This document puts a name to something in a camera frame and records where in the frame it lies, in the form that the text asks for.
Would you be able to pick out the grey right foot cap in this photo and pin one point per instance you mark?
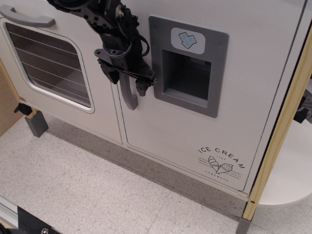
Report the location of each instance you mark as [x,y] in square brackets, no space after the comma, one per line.
[243,226]

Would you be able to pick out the white round table base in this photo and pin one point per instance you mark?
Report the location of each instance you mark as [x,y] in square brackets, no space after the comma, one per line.
[291,178]

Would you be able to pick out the grey oven door handle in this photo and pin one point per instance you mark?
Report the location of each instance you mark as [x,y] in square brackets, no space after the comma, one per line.
[9,13]

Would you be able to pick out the light wooden left post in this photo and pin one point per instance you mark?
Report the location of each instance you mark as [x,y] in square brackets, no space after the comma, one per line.
[15,93]

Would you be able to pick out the black clamp knob left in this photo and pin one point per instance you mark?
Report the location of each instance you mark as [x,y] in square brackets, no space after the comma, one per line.
[24,109]

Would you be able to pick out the white toy oven door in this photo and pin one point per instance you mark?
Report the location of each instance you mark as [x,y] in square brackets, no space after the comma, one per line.
[50,63]

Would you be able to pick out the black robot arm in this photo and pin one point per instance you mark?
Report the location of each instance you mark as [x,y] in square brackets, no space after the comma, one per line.
[110,19]

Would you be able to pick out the black clamp right edge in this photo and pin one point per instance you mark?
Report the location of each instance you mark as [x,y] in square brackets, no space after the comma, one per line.
[304,110]

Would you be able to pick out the light wooden right post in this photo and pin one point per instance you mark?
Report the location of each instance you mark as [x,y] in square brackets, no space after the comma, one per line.
[295,92]

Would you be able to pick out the grey ice dispenser panel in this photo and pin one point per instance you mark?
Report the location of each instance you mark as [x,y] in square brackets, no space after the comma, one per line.
[189,63]

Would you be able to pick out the grey foot cap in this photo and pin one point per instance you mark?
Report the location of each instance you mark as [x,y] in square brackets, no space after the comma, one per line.
[243,226]
[37,124]

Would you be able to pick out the brown wooden board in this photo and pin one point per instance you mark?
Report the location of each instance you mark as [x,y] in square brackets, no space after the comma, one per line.
[8,103]

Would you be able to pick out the aluminium rail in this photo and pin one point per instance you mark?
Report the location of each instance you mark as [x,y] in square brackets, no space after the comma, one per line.
[8,210]

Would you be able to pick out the white toy kitchen cabinet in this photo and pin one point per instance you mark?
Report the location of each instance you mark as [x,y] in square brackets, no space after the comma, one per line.
[106,121]

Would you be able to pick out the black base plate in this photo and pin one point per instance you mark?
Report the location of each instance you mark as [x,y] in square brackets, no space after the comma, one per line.
[33,225]

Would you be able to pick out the grey left foot cap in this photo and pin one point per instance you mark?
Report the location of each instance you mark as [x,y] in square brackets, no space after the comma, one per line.
[37,124]

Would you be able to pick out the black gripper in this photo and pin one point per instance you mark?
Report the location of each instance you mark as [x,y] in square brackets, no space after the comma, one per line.
[114,62]

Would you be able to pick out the white toy fridge door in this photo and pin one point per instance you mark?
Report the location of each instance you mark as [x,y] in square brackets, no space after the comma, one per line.
[265,39]

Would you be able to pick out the grey fridge door handle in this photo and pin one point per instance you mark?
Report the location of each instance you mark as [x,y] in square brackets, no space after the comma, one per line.
[129,98]

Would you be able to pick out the light wooden post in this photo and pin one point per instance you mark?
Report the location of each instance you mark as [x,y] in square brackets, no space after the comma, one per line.
[15,93]
[295,92]

